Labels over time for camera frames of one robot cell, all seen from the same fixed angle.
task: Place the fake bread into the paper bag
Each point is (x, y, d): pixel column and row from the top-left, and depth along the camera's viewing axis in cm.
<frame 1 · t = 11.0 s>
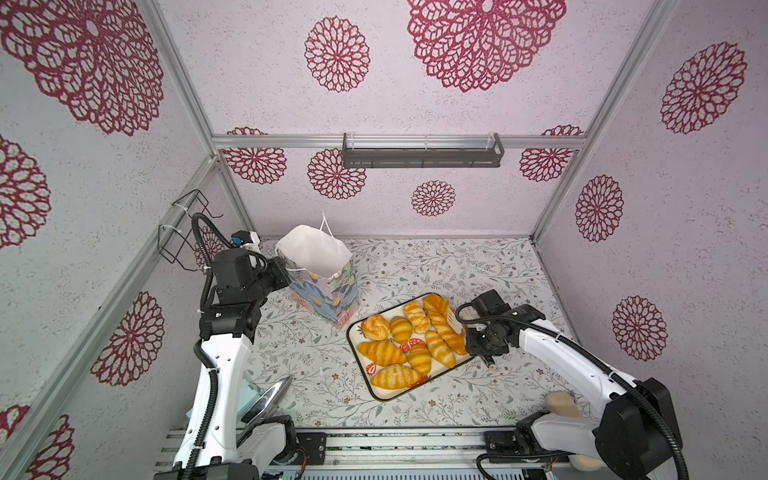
left hand: (283, 267, 74), fingers closed
right hand: (472, 343, 83), fingers open
strawberry pattern tray: (404, 346, 93), on the table
long twisted bread: (437, 308, 98), point 4 cm above the table
round bun bread: (376, 328, 92), point 5 cm above the table
small oval bread: (401, 329, 94), point 4 cm above the table
small twisted bread: (417, 317, 95), point 4 cm above the table
upper croissant: (383, 352, 87), point 5 cm above the table
striped oval bread: (419, 358, 88), point 3 cm above the table
striped long roll: (440, 349, 89), point 4 cm above the table
lower croissant: (395, 377, 82), point 5 cm above the table

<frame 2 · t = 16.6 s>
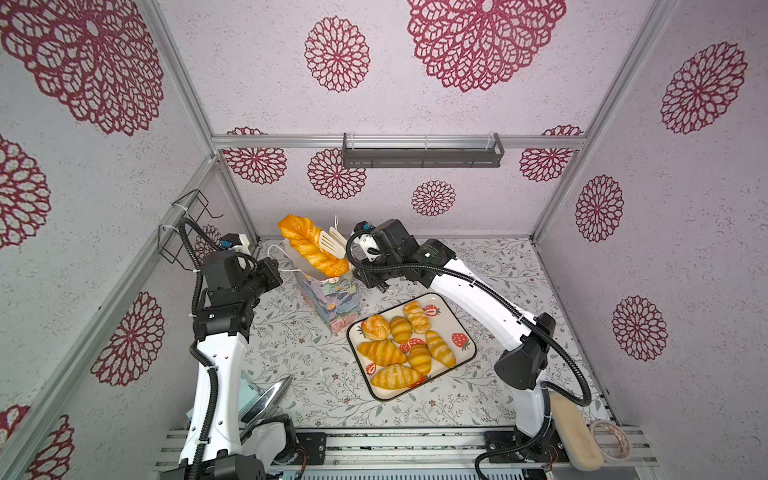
left hand: (277, 267, 74), fingers closed
right hand: (357, 264, 75), fingers open
long twisted bread: (306, 238, 79), point 32 cm above the table
steel tongs with cream tips: (333, 241, 76), point 34 cm above the table
the other named things where they were.

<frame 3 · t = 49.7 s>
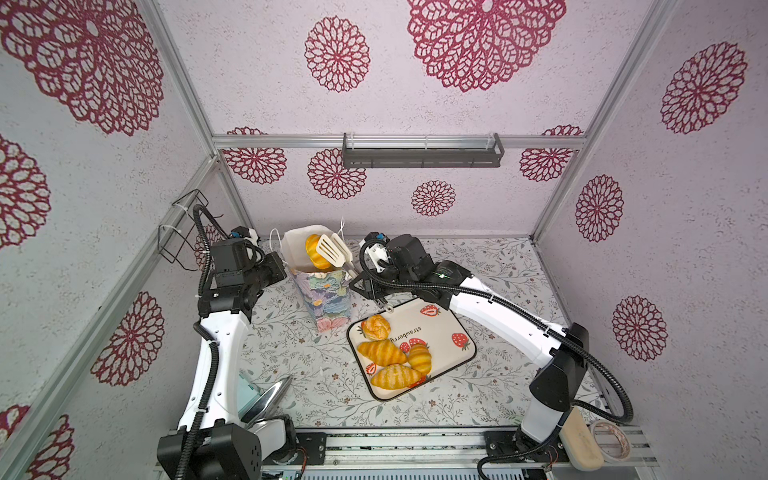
left hand: (280, 266, 77), fingers closed
right hand: (353, 278, 71), fingers open
small oval bread: (318, 259, 75), point 31 cm above the table
steel tongs with cream tips: (336, 253, 73), point 34 cm above the table
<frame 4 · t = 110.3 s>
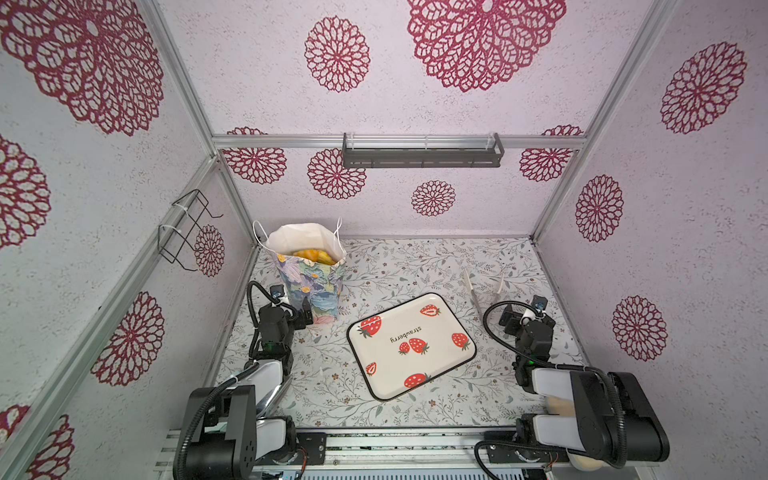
left hand: (289, 306, 90), fingers open
right hand: (528, 304, 87), fingers open
lower croissant: (315, 255, 91), point 20 cm above the table
floral paper bag: (321, 283, 86), point 19 cm above the table
